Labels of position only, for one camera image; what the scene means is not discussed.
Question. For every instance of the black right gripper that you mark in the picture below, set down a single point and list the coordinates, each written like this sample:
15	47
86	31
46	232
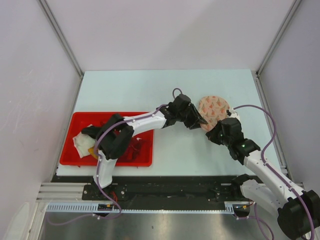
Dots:
211	134

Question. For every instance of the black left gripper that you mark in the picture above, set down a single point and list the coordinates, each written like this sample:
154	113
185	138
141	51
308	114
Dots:
196	119

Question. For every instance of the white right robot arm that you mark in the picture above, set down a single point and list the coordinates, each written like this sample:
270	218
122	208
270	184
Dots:
297	211

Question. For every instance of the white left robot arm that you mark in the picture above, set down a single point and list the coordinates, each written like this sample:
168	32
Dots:
153	120

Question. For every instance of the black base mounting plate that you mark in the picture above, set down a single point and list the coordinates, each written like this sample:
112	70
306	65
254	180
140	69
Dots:
125	188

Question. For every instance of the red plastic bin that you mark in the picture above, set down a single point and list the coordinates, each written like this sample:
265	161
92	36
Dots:
80	120

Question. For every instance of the dark red garment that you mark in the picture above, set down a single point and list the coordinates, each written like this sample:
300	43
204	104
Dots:
122	142

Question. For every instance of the black garment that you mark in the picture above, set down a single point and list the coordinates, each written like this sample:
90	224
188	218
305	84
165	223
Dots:
91	131

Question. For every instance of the white garment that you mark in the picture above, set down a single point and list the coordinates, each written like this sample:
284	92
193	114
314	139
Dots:
82	143

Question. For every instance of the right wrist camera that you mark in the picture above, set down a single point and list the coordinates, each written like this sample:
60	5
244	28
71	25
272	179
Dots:
231	113

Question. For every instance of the white slotted cable duct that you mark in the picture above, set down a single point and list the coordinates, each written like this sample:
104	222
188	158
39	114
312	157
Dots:
90	208

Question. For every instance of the right aluminium frame post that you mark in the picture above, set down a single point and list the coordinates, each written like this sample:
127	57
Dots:
278	36

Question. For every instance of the aluminium frame post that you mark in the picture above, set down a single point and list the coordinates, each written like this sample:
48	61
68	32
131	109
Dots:
278	36
45	7

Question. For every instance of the left aluminium frame post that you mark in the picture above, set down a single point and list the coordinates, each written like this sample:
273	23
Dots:
45	7

